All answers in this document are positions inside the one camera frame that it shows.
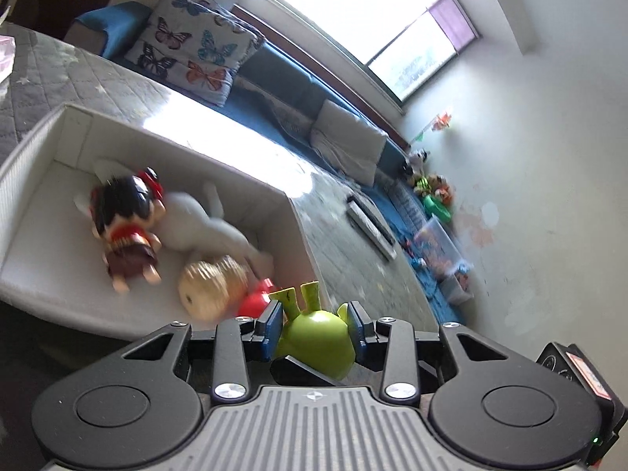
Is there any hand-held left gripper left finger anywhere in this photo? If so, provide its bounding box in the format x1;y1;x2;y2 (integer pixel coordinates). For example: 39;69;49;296
117;300;286;401

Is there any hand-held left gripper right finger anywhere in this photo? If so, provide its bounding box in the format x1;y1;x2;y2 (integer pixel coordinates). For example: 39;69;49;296
346;300;516;401

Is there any red round crab toy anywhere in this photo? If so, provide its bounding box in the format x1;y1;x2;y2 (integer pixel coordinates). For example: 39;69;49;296
238;279;281;319

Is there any green ogre toy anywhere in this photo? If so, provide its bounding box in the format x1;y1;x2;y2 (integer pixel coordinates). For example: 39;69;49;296
269;281;357;382

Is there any tan peanut toy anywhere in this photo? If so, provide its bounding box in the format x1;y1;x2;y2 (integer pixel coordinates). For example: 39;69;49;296
177;254;251;325

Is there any black-haired doll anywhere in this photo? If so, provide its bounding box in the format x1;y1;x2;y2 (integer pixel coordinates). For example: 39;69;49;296
91;168;166;295

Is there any white-lined cardboard box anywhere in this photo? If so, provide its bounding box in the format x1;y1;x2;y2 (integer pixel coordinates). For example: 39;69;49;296
0;103;319;342

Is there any grey quilted desktop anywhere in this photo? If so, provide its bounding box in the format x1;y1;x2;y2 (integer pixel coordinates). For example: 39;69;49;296
0;22;442;369

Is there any grey remote control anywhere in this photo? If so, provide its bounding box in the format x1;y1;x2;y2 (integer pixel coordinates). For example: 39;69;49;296
346;202;396;261

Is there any clear plastic storage bin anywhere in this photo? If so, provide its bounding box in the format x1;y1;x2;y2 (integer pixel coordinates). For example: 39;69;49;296
412;216;465;281

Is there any black remote control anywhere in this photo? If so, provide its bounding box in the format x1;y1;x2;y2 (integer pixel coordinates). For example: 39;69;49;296
350;193;398;247

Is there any green plastic toy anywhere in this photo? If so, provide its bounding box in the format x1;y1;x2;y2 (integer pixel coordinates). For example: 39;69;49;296
424;194;455;223

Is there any grey cushion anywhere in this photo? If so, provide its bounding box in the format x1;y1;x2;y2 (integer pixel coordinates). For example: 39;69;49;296
309;99;389;187

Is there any blue sofa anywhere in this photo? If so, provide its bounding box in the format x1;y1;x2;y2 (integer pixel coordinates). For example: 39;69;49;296
64;2;473;327

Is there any butterfly print pillow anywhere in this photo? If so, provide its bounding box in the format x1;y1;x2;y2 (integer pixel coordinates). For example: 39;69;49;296
184;0;267;62
125;0;239;107

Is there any window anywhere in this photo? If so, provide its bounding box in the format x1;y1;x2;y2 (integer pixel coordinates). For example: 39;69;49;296
250;0;480;105

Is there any purple curtain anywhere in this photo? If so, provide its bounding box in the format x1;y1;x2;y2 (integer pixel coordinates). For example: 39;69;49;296
427;0;480;53

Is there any pink tissue packet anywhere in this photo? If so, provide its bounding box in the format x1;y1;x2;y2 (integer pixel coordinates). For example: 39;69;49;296
0;34;15;82

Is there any pile of toys by wall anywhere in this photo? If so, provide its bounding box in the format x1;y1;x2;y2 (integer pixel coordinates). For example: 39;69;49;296
414;174;455;202

